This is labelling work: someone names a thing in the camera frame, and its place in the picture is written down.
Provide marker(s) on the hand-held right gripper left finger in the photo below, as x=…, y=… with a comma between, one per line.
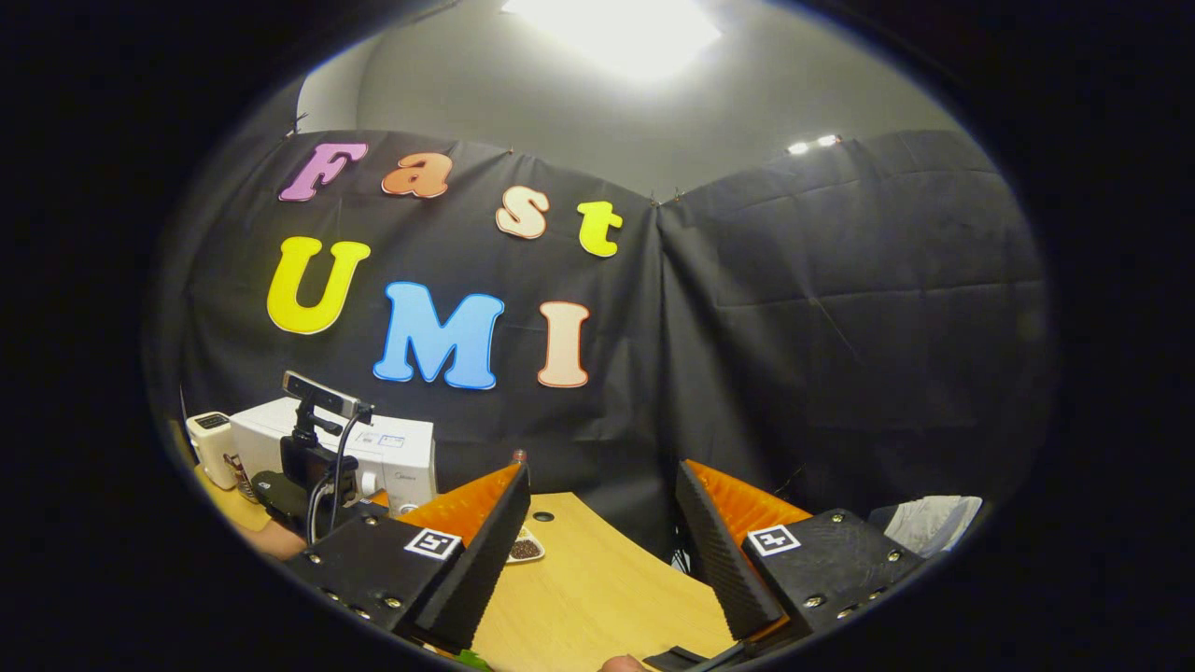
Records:
x=485, y=560

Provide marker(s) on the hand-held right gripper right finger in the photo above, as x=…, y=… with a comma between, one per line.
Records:
x=724, y=551

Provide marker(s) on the white microwave oven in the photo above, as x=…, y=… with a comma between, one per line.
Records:
x=397, y=467

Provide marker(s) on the white divided dish of beans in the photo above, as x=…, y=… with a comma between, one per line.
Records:
x=527, y=549

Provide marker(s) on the white toaster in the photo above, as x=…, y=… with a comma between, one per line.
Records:
x=210, y=453

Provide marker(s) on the white crumpled cloth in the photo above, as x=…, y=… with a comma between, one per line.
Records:
x=934, y=523

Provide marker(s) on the small ceiling lights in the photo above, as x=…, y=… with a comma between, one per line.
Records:
x=812, y=145

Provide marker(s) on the large ceiling light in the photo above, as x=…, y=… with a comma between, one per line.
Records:
x=616, y=33

